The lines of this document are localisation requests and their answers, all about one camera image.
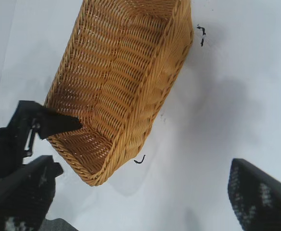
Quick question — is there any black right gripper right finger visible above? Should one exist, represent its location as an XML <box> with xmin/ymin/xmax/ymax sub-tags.
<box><xmin>228</xmin><ymin>158</ymin><xmax>281</xmax><ymax>231</ymax></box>

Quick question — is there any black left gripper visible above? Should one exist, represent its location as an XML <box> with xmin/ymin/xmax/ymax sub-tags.
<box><xmin>0</xmin><ymin>100</ymin><xmax>83</xmax><ymax>182</ymax></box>

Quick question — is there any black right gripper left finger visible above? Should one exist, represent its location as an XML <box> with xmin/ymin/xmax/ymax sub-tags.
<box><xmin>0</xmin><ymin>155</ymin><xmax>57</xmax><ymax>231</ymax></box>

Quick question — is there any brown woven wicker basket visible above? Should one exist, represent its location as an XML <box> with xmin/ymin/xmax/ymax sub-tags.
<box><xmin>43</xmin><ymin>0</ymin><xmax>194</xmax><ymax>187</ymax></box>

